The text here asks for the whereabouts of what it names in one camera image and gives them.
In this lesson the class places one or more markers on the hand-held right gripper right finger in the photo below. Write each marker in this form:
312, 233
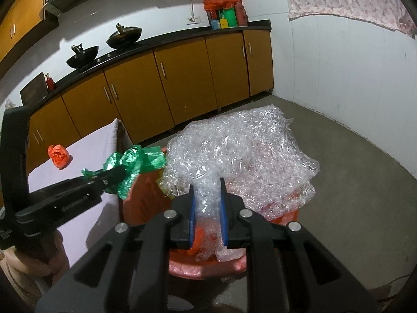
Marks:
222, 221

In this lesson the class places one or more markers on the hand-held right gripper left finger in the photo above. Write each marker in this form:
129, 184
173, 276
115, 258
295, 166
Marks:
192, 221

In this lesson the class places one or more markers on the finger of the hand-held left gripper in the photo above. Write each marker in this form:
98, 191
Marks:
107, 177

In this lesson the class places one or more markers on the green plastic bag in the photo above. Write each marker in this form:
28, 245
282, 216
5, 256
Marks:
140, 158

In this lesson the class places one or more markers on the orange lined trash bin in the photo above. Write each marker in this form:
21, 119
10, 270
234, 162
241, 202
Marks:
146, 202

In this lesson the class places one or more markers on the clear bubble wrap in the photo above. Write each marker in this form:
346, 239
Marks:
244, 143

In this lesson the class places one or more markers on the person's left hand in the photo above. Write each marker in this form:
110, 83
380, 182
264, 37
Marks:
32, 264

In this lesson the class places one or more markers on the white tablecloth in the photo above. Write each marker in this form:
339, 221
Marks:
88, 150

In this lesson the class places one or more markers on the small crumpled orange bag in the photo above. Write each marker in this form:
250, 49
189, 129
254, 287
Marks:
58, 156

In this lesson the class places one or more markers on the dark cutting board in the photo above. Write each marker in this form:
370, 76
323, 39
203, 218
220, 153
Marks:
34, 89

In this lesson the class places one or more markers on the red bottle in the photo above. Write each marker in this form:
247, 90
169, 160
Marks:
50, 84

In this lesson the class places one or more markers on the black gas cooktop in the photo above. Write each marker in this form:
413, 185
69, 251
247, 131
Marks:
104, 59

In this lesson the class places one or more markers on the black wok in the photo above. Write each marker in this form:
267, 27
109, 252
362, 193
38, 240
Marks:
83, 59

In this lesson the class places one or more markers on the brown lower kitchen cabinets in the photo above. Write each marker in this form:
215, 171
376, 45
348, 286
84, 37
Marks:
189, 81

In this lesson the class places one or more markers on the lidded dark pan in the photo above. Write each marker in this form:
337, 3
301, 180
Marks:
125, 37

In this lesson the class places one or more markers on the black kitchen countertop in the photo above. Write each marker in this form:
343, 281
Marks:
163, 40

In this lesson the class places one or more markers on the colourful boxes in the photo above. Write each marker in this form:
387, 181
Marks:
231, 18

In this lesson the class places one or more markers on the orange bag over boxes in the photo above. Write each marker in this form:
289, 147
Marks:
221, 1

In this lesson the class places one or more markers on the long brown wall cabinet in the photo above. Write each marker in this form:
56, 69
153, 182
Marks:
19, 22

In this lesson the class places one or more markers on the wall socket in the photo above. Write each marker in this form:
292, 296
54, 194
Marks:
194, 20

